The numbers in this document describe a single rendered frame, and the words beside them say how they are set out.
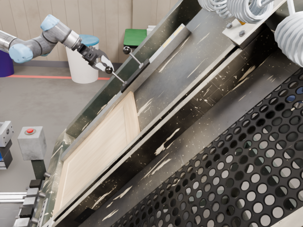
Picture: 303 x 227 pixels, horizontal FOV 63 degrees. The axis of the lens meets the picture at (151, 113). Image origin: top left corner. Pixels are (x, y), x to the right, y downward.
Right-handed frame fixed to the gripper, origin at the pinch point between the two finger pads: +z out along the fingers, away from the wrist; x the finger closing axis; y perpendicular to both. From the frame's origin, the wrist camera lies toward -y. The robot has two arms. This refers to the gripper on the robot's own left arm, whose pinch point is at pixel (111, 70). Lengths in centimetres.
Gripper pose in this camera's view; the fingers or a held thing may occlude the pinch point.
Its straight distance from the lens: 123.5
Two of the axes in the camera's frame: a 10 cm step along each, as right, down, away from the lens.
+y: -3.7, -2.8, 8.8
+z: 7.2, 5.1, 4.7
